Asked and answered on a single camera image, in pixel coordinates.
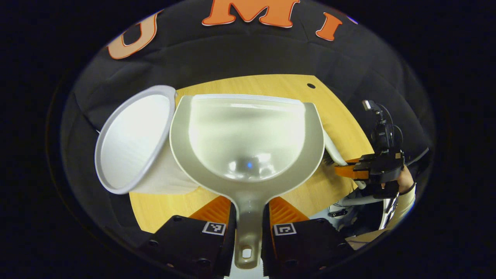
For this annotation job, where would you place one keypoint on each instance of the grey plastic dustpan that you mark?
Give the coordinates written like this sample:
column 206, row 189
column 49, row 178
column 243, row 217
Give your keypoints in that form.
column 248, row 131

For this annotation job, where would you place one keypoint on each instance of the white ribbed garbage bin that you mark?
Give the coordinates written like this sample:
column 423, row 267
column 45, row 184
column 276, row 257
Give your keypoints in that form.
column 131, row 135

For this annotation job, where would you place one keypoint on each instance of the small grey broom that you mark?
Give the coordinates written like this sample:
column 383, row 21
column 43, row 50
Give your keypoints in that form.
column 335, row 149

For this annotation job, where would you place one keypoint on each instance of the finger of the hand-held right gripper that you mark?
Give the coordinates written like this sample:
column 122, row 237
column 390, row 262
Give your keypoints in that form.
column 360, row 159
column 348, row 171

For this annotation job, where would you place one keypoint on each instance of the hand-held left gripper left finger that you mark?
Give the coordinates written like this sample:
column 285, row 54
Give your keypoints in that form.
column 186, row 244

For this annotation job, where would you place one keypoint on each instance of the person's white striped jacket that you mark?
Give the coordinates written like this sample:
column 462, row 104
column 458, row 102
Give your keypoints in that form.
column 389, row 211

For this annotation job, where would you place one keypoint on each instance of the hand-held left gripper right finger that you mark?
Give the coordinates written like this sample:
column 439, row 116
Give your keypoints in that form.
column 310, row 244

